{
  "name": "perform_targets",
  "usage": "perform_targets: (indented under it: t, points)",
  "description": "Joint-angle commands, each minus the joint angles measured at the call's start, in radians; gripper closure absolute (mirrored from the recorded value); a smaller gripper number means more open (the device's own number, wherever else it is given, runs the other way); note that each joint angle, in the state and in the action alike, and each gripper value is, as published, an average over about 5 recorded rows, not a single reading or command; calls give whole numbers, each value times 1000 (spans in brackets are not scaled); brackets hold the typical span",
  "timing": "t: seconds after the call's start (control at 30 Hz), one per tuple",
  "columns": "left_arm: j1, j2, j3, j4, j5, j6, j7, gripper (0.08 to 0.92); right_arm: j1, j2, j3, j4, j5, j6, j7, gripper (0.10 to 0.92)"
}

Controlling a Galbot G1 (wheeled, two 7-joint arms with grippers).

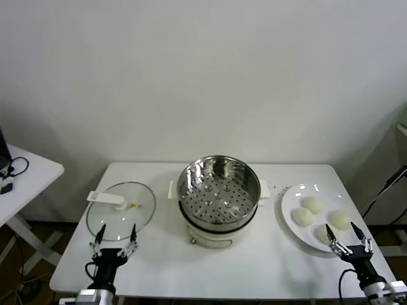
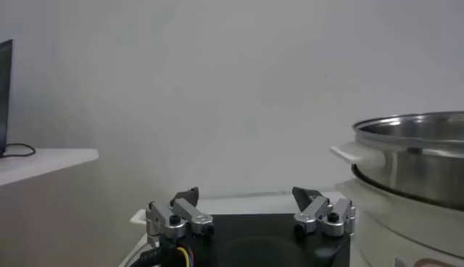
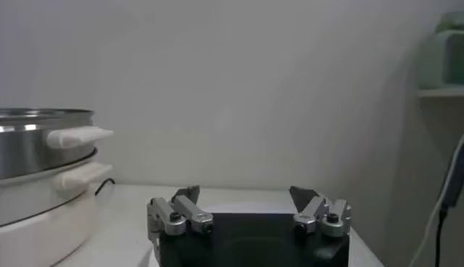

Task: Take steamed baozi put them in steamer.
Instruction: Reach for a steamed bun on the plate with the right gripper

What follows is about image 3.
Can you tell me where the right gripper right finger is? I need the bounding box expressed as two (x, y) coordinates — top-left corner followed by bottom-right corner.
(289, 185), (352, 239)

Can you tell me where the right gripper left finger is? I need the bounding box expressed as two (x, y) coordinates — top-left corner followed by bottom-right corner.
(146, 185), (215, 255)

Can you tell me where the stainless steel steamer basket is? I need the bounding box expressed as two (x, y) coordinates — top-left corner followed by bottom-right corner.
(0, 107), (115, 181)

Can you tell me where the white electric pot base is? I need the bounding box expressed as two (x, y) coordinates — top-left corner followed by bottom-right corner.
(0, 148), (114, 267)

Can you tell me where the white side table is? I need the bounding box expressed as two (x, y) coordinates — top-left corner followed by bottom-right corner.
(416, 86), (464, 99)

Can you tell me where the pale green appliance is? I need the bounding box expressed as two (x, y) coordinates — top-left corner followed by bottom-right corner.
(416, 10), (464, 90)

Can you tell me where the black pot power cord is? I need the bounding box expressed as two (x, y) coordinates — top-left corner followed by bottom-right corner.
(94, 177), (117, 197)

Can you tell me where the white hanging cable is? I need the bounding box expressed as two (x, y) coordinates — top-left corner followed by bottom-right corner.
(408, 133), (464, 267)

